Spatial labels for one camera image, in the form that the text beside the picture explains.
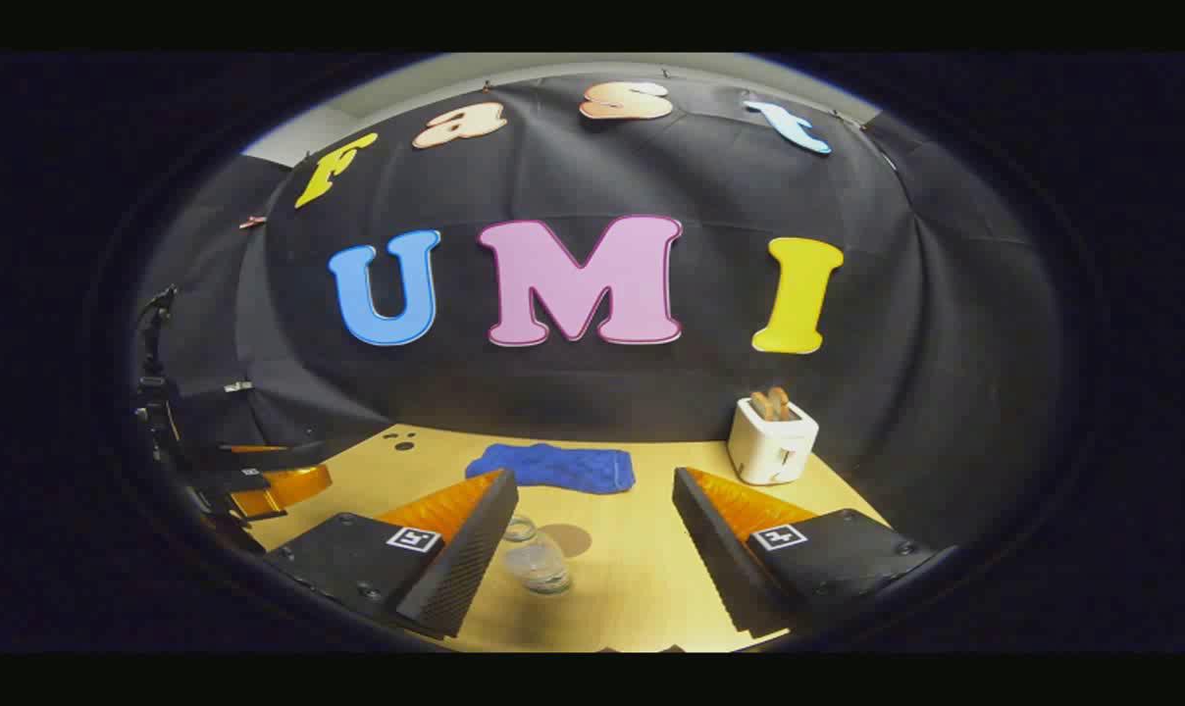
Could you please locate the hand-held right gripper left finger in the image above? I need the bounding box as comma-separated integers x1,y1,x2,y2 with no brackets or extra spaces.
264,469,521,639

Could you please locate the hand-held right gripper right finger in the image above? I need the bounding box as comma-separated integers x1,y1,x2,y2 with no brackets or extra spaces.
672,467,958,638

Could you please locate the clear plastic water bottle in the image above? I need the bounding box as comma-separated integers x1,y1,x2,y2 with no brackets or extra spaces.
499,512,574,596

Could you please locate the white toaster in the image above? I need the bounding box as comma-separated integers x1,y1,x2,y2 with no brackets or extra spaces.
727,395,820,486

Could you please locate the blue towel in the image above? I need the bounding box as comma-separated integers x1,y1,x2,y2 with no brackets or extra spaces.
465,442,637,495

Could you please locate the black backdrop cloth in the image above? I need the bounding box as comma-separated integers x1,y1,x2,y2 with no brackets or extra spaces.
131,69,1084,535

